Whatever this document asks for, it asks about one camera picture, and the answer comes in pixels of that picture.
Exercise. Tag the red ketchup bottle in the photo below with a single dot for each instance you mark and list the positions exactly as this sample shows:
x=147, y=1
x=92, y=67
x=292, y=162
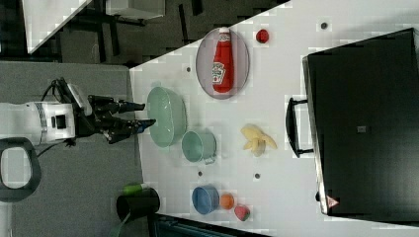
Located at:
x=222, y=72

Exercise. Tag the orange fruit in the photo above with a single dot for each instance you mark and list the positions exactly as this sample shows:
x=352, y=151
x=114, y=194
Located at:
x=226, y=201

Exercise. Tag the green colander bowl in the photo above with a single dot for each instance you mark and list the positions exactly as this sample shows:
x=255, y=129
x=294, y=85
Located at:
x=168, y=109

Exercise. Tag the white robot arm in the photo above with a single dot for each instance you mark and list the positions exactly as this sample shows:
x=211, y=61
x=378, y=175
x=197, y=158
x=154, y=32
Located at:
x=29, y=125

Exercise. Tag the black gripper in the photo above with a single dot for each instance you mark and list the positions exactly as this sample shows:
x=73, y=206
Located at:
x=101, y=120

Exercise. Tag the light green mug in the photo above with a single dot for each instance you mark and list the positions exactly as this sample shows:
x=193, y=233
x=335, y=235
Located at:
x=199, y=145

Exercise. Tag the small red tomato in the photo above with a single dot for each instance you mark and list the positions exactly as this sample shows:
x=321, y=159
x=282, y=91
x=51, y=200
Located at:
x=262, y=36

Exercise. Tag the green bottle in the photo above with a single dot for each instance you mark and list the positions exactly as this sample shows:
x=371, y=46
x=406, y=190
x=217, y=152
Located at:
x=133, y=189

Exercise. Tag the red strawberry toy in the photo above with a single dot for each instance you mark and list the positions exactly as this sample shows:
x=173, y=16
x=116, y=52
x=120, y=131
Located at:
x=242, y=212

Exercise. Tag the blue bowl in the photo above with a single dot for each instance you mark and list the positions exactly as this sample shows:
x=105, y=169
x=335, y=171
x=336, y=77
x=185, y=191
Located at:
x=205, y=199

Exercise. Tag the grey round plate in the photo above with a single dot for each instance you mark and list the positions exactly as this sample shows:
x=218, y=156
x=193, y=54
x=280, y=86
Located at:
x=204, y=63

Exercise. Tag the yellow plush banana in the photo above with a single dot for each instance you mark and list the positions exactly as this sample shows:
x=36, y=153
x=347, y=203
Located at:
x=257, y=140

